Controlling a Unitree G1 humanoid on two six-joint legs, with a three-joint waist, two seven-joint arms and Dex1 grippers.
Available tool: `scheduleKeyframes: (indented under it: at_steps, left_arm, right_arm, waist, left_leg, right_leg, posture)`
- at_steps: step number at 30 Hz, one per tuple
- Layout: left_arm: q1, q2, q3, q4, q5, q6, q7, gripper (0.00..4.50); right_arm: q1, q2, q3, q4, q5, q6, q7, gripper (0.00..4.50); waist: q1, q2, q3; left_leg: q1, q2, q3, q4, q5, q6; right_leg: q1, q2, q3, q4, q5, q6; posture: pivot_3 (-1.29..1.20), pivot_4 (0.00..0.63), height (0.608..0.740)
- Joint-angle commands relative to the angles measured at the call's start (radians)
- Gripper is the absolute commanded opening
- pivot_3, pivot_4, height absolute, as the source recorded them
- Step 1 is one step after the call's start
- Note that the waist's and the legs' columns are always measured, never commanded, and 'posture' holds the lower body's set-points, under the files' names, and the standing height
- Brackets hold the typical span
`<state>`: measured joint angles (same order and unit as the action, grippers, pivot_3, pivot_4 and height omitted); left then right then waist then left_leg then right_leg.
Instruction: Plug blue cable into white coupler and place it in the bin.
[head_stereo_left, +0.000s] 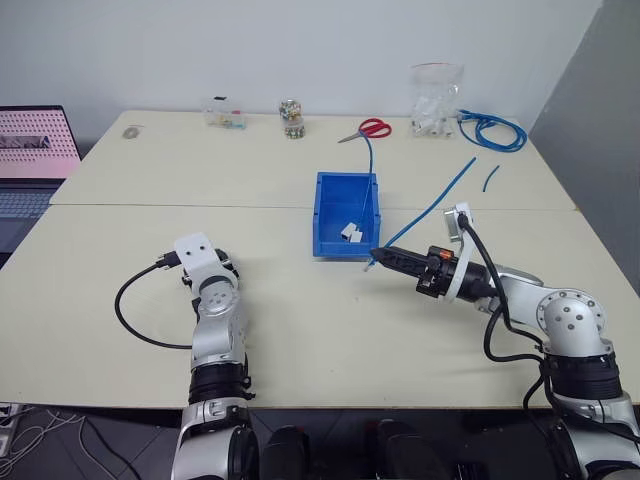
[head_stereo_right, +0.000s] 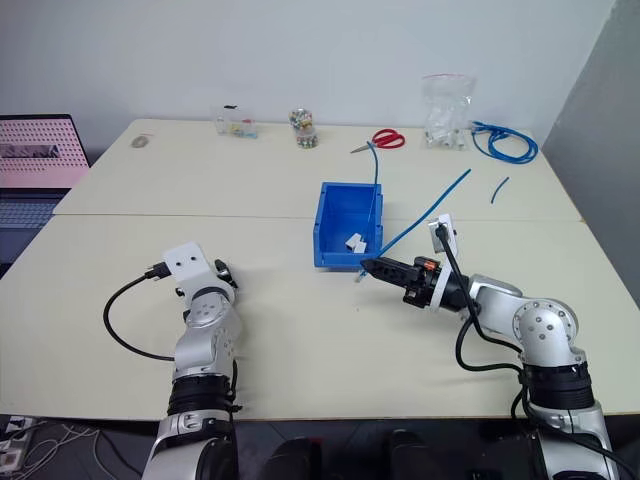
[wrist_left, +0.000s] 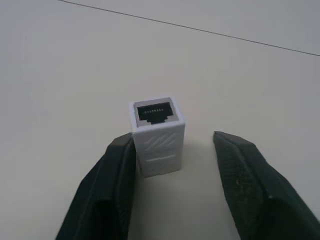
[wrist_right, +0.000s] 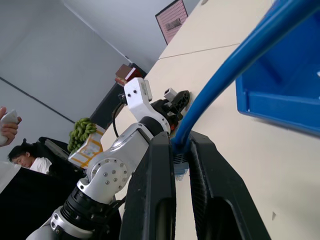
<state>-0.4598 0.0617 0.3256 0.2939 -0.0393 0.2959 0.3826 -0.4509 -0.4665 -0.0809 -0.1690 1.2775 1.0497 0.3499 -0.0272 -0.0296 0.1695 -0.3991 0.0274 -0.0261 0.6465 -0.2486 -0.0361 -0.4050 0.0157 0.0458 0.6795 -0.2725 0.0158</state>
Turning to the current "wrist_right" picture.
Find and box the black cloth partition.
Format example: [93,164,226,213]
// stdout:
[0,166,89,240]

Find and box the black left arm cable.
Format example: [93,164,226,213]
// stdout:
[112,93,129,139]

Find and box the bystander bare hand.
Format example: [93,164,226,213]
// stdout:
[0,106,20,146]

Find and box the blue cable with plug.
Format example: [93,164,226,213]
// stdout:
[170,0,316,182]

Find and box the framed pink pegboard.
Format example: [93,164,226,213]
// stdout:
[154,0,189,46]

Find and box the white coupler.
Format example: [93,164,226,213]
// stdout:
[163,87,177,100]

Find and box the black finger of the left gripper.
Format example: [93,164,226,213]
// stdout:
[162,98,174,114]
[171,89,192,119]

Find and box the white and orange cardboard box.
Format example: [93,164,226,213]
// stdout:
[68,128,106,168]

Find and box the seated person in white shirt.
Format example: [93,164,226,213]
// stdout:
[7,144,53,175]

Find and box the blue plastic bin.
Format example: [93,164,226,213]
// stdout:
[235,0,320,139]

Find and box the green banana bunch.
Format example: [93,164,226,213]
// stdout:
[67,117,97,153]

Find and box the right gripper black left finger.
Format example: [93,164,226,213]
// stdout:
[119,131,177,240]

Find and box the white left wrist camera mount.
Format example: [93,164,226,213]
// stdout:
[123,77,173,131]

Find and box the black office chair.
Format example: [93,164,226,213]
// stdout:
[36,136,83,177]

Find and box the white handheld device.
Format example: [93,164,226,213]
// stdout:
[0,108,23,148]

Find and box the brown box on stand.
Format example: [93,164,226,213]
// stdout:
[114,63,144,88]

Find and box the black upright panel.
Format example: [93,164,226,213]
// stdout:
[89,62,148,131]

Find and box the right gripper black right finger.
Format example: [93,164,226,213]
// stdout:
[188,131,272,240]

